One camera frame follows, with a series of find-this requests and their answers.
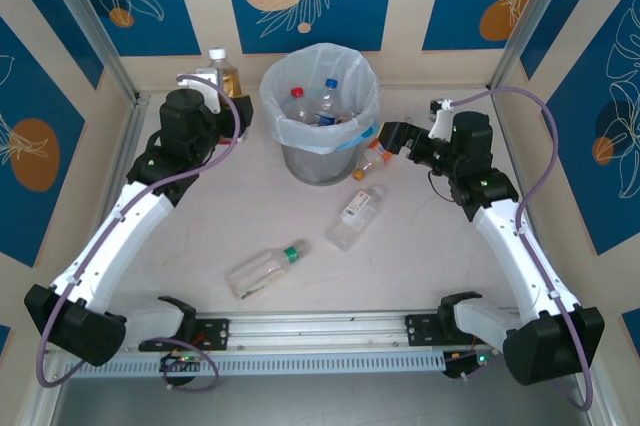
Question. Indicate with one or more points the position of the clear bottle with orange label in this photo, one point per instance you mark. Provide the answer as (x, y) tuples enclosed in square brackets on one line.
[(375, 156)]

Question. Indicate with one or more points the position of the tea bottle with yellow label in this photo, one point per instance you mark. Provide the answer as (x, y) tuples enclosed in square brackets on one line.
[(230, 78)]

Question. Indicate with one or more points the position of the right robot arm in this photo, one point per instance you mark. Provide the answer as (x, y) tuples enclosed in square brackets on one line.
[(505, 231)]

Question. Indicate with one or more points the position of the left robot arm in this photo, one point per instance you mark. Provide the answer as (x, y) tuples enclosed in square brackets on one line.
[(125, 226)]

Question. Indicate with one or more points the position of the translucent white bin liner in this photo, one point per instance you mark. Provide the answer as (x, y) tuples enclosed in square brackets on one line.
[(310, 138)]

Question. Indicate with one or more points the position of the clear bottle with blue cap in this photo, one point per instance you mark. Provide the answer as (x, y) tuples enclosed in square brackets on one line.
[(330, 96)]

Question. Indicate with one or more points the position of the clear bottle with white label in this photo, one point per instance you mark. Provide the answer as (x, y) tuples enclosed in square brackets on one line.
[(357, 211)]

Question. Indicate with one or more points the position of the clear bottle with red cap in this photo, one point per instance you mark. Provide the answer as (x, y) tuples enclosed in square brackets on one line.
[(298, 92)]

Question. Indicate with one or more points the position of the clear bottle with green cap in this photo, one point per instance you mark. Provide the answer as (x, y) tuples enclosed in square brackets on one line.
[(265, 271)]

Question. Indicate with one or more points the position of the black controller board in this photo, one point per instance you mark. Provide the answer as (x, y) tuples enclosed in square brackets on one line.
[(180, 362), (465, 363)]

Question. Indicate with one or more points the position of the aluminium frame post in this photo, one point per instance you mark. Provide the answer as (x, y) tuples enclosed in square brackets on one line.
[(542, 21), (92, 21)]

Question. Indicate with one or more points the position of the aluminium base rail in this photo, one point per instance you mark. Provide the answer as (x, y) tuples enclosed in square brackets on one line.
[(320, 331)]

